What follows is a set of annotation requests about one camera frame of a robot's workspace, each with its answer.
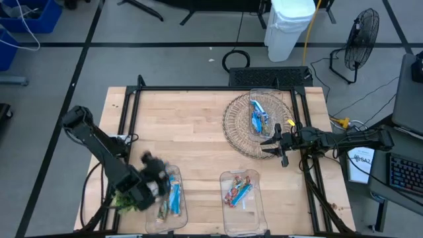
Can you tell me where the black desk device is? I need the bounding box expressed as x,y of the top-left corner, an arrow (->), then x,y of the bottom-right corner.
410,50 -> 423,84

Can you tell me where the black panel on stand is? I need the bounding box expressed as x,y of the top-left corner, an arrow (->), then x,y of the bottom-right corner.
117,0 -> 336,29

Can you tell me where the long black arm cable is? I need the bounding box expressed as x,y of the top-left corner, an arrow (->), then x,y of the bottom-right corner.
80,161 -> 104,229

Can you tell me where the grey desk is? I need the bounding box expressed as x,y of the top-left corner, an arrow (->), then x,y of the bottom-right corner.
368,124 -> 423,218

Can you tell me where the backlit black keyboard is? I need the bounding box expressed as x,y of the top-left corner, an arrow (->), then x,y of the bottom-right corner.
389,154 -> 423,197

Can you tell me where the green artificial plant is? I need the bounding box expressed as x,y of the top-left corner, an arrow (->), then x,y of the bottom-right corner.
111,190 -> 139,215

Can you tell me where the thick yellow cable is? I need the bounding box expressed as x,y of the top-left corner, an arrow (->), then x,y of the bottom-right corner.
301,0 -> 323,66

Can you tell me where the black floor fan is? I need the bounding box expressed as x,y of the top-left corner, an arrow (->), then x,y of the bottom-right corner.
328,8 -> 381,85

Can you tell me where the grey metal bar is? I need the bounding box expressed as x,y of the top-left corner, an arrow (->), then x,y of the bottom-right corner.
0,75 -> 29,87

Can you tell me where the white trash bin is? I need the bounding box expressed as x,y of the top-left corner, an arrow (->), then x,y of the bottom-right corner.
263,0 -> 317,63

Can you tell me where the green granola bar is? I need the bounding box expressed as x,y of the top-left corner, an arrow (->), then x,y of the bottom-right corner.
157,197 -> 171,223
260,111 -> 273,137

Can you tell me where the coiled black cable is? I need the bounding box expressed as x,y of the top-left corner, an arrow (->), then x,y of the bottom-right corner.
221,48 -> 251,74

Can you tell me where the black perforated box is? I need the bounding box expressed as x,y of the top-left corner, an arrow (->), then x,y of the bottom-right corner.
228,65 -> 314,88

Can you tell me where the black metal table frame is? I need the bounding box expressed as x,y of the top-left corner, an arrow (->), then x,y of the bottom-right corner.
79,74 -> 356,238

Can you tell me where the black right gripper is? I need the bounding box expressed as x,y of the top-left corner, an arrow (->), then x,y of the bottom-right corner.
260,123 -> 301,169

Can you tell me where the white cable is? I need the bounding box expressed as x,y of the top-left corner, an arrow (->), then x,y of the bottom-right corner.
0,0 -> 41,52

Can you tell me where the yellow power plug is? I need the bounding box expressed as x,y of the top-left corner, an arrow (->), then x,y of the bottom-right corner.
330,116 -> 351,130

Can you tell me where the blue storage bin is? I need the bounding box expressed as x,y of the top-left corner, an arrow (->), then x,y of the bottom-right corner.
0,27 -> 20,72
0,0 -> 63,34

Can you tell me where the white paper sheet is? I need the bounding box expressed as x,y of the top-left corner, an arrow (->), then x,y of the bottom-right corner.
346,147 -> 376,185

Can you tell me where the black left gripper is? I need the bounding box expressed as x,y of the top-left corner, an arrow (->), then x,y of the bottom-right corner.
139,150 -> 172,198

